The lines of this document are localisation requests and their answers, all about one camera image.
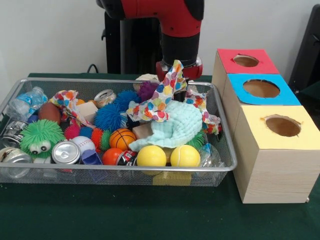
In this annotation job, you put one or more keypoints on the black upright panel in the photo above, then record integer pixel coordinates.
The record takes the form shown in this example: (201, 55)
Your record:
(310, 50)

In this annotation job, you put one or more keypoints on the smooth yellow ball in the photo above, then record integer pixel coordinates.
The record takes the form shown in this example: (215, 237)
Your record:
(151, 156)

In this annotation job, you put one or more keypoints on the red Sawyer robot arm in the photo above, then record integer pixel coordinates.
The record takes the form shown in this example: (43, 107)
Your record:
(175, 20)

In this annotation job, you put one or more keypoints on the yellow tennis ball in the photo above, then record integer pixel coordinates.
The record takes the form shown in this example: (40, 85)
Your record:
(185, 156)

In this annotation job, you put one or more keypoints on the purple spiky toy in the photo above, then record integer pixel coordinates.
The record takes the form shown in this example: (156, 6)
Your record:
(147, 91)

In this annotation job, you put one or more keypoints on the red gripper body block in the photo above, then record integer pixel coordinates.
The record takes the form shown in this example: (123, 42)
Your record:
(193, 72)

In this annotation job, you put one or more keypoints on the dark green tablecloth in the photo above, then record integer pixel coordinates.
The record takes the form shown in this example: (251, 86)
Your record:
(150, 215)

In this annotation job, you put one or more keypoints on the cream knitted cloth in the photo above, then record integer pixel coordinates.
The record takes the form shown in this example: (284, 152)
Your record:
(147, 77)

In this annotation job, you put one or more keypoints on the colourful polka dot cloth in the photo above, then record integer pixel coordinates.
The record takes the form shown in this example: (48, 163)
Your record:
(212, 123)
(65, 97)
(172, 82)

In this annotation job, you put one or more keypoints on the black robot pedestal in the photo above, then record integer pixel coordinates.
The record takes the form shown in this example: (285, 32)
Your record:
(140, 50)

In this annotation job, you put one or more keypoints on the orange toy basketball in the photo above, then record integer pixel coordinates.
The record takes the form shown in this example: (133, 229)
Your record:
(122, 139)

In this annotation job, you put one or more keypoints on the mint green cloth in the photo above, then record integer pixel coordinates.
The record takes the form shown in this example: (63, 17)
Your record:
(182, 120)

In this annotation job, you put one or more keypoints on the plain wooden block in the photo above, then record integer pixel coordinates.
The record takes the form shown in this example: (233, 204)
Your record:
(86, 110)

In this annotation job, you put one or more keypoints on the blue spiky toy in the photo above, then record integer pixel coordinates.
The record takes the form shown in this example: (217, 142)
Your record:
(107, 117)

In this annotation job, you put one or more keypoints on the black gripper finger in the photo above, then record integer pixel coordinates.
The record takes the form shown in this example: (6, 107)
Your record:
(177, 97)
(183, 96)

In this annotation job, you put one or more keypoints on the green spiky toy with eyes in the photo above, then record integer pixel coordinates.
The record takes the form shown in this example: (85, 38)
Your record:
(41, 135)

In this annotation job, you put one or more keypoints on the shallow mesh bin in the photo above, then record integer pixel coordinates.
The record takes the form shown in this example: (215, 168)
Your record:
(50, 177)

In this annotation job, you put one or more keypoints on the wooden box with three holes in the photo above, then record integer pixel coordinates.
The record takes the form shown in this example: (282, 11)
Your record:
(275, 175)

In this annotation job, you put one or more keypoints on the dark green cloth side table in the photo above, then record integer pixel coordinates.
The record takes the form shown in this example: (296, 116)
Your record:
(312, 96)

